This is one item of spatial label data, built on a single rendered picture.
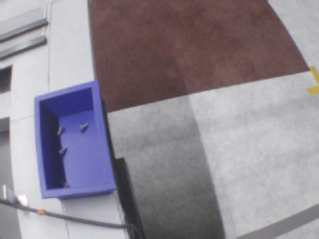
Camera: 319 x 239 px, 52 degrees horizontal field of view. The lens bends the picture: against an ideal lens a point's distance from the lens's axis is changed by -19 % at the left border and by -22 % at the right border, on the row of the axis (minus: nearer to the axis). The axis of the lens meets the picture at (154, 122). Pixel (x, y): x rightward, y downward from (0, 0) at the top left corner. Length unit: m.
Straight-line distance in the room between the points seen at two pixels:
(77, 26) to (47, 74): 0.17
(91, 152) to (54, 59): 0.29
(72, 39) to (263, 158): 1.07
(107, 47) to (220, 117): 0.71
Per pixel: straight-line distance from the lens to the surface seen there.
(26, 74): 0.97
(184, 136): 1.74
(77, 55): 0.95
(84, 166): 0.78
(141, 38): 2.07
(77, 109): 0.83
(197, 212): 1.60
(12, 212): 0.89
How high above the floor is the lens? 1.54
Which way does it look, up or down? 60 degrees down
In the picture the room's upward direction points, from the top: 6 degrees counter-clockwise
